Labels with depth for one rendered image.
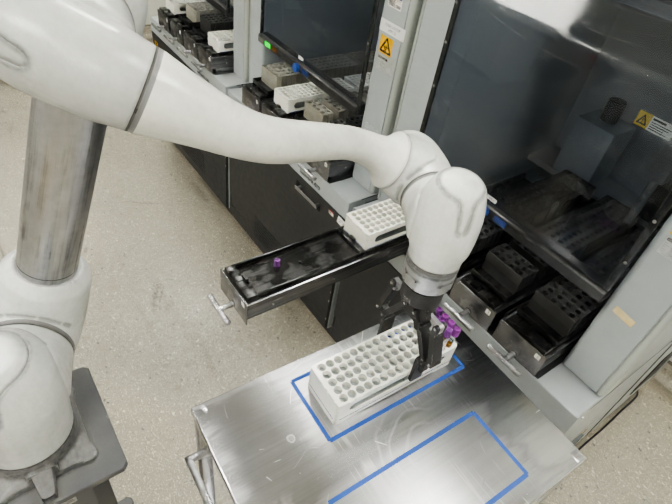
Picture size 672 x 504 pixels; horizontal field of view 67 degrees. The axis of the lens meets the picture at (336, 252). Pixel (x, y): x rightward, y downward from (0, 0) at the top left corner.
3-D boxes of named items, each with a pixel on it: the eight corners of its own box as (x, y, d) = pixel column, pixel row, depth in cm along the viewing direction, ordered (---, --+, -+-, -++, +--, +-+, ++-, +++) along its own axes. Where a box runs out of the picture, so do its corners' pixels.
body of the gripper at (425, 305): (394, 270, 88) (383, 305, 94) (425, 303, 83) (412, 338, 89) (426, 258, 92) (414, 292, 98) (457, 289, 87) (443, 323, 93)
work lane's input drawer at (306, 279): (419, 213, 160) (427, 190, 154) (450, 239, 152) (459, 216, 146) (203, 294, 124) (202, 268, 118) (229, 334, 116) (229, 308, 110)
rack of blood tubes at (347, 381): (420, 329, 113) (427, 311, 109) (450, 363, 108) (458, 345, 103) (306, 384, 99) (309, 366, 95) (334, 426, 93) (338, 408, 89)
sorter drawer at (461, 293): (591, 224, 169) (604, 202, 163) (628, 249, 161) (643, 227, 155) (436, 302, 132) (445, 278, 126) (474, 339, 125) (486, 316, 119)
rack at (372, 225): (420, 203, 153) (426, 186, 148) (443, 222, 147) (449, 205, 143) (341, 231, 138) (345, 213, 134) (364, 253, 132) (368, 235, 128)
